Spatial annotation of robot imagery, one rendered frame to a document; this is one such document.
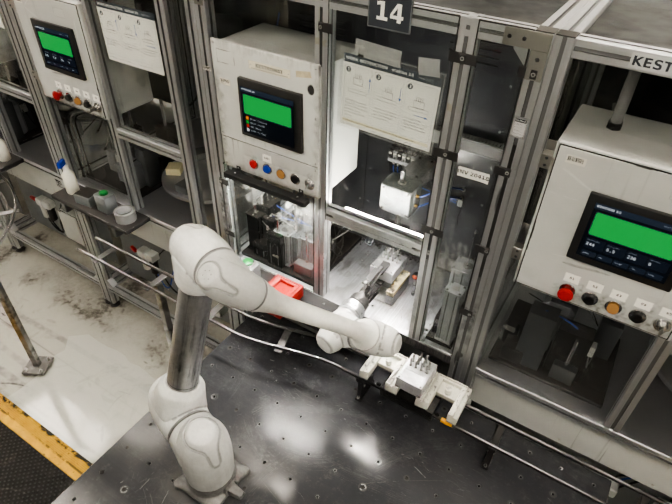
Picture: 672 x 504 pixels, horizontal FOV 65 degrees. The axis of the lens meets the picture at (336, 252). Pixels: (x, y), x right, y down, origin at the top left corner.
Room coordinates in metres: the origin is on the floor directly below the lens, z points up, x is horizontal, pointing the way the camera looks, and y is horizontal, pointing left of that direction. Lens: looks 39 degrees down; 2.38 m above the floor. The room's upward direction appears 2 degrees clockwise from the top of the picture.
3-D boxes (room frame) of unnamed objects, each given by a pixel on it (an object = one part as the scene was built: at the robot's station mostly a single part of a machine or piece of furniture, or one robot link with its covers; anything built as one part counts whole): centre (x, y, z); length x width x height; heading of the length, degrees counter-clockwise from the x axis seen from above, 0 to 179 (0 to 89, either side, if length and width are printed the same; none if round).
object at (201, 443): (0.89, 0.39, 0.85); 0.18 x 0.16 x 0.22; 40
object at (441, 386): (1.15, -0.29, 0.84); 0.36 x 0.14 x 0.10; 59
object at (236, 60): (1.73, 0.19, 1.60); 0.42 x 0.29 x 0.46; 59
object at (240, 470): (0.87, 0.37, 0.71); 0.22 x 0.18 x 0.06; 59
